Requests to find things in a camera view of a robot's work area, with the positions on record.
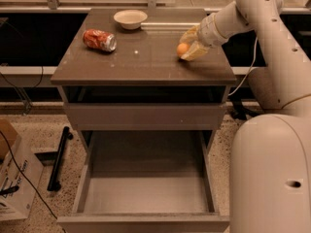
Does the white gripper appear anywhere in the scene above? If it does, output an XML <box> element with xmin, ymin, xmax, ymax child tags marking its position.
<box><xmin>180</xmin><ymin>13</ymin><xmax>228</xmax><ymax>61</ymax></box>

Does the closed grey top drawer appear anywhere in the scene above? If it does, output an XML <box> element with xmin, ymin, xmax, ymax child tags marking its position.
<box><xmin>64</xmin><ymin>103</ymin><xmax>225</xmax><ymax>131</ymax></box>

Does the white cable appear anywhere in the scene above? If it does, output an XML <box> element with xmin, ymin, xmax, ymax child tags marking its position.
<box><xmin>227</xmin><ymin>36</ymin><xmax>260</xmax><ymax>98</ymax></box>

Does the grey office chair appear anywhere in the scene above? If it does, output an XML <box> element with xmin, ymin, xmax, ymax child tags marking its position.
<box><xmin>229</xmin><ymin>68</ymin><xmax>269</xmax><ymax>120</ymax></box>

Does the white paper bowl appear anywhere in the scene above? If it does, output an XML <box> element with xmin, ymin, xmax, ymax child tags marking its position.
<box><xmin>114</xmin><ymin>10</ymin><xmax>148</xmax><ymax>30</ymax></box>

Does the open grey middle drawer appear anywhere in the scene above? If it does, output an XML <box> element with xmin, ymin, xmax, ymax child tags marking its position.
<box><xmin>57</xmin><ymin>131</ymin><xmax>229</xmax><ymax>233</ymax></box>

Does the orange fruit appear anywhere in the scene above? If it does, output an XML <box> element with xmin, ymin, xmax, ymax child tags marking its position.
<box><xmin>176</xmin><ymin>43</ymin><xmax>190</xmax><ymax>57</ymax></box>

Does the grey drawer cabinet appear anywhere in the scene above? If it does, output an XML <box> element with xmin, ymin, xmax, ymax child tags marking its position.
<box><xmin>52</xmin><ymin>10</ymin><xmax>235</xmax><ymax>152</ymax></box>

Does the white cardboard box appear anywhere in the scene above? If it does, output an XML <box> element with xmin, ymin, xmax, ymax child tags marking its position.
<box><xmin>0</xmin><ymin>136</ymin><xmax>43</xmax><ymax>221</ymax></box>

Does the black bar on floor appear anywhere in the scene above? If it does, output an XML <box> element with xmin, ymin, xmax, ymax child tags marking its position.
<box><xmin>47</xmin><ymin>126</ymin><xmax>73</xmax><ymax>191</ymax></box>

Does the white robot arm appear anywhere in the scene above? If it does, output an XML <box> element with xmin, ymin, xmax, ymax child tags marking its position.
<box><xmin>181</xmin><ymin>0</ymin><xmax>311</xmax><ymax>233</ymax></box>

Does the brown cardboard box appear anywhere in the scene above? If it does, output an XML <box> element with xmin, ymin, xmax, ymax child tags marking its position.
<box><xmin>0</xmin><ymin>119</ymin><xmax>17</xmax><ymax>160</ymax></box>

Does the black floor cable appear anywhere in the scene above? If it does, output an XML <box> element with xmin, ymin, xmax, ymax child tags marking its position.
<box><xmin>0</xmin><ymin>130</ymin><xmax>67</xmax><ymax>233</ymax></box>

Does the crushed orange soda can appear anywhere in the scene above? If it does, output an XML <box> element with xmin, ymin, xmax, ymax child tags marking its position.
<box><xmin>83</xmin><ymin>29</ymin><xmax>117</xmax><ymax>52</ymax></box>

